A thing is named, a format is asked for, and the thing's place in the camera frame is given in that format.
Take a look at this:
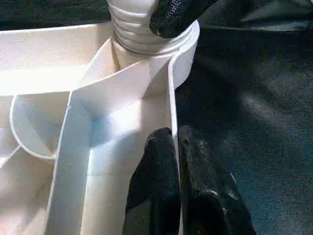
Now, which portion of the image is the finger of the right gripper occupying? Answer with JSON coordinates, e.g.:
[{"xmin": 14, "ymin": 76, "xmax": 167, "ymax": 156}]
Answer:
[{"xmin": 149, "ymin": 0, "xmax": 218, "ymax": 40}]

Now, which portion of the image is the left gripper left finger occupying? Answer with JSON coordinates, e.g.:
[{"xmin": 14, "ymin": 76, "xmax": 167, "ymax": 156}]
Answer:
[{"xmin": 121, "ymin": 127, "xmax": 180, "ymax": 235}]

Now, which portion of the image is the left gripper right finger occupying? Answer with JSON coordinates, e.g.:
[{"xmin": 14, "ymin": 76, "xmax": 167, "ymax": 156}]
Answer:
[{"xmin": 177, "ymin": 125, "xmax": 257, "ymax": 235}]

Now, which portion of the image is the white plastic table leg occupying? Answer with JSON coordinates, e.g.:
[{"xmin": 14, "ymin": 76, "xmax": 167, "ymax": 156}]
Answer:
[{"xmin": 105, "ymin": 0, "xmax": 196, "ymax": 54}]

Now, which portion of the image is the white plastic table top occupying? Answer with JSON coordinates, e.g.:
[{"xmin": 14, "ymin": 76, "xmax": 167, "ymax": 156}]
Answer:
[{"xmin": 0, "ymin": 20, "xmax": 201, "ymax": 235}]

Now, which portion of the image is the black plastic mat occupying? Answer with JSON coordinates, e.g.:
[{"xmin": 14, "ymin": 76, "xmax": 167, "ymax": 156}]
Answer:
[{"xmin": 0, "ymin": 0, "xmax": 313, "ymax": 235}]

